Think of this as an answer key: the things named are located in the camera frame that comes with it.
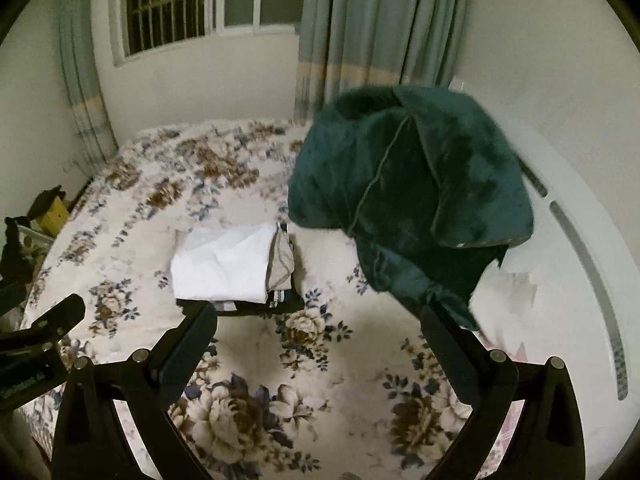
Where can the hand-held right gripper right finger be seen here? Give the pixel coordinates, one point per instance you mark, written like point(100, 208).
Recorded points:
point(452, 360)

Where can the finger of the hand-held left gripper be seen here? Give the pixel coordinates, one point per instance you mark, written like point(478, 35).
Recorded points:
point(60, 315)

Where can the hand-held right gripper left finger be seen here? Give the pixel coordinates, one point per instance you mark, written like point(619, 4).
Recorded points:
point(184, 360)

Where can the white t-shirt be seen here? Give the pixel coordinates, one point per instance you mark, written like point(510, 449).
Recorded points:
point(225, 265)

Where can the floral bed sheet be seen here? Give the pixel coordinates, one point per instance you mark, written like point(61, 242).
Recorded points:
point(240, 410)

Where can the clear plastic storage box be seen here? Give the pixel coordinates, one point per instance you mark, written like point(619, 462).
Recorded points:
point(35, 242)

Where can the white cloth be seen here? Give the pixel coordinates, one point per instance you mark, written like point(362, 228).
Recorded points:
point(505, 302)

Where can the black garment pile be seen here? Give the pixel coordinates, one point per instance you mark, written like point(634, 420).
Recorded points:
point(15, 247)

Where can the black folded garment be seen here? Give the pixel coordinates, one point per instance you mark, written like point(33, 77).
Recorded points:
point(250, 308)

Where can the yellow box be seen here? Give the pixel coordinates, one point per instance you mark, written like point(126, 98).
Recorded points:
point(54, 217)

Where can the black cloth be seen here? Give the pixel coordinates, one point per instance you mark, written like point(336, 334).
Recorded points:
point(47, 199)

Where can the beige folded garment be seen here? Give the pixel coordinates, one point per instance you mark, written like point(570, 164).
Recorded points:
point(281, 260)

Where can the dark green plush blanket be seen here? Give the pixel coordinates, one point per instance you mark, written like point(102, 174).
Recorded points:
point(415, 185)

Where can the white bed headboard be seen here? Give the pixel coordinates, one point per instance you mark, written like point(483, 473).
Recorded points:
point(575, 200)

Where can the narrow grey-green curtain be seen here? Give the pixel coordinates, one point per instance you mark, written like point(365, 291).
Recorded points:
point(87, 85)

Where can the barred window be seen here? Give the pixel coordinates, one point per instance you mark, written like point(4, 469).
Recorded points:
point(200, 0)

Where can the wide grey-green curtain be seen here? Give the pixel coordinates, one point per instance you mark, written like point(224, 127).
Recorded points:
point(380, 20)

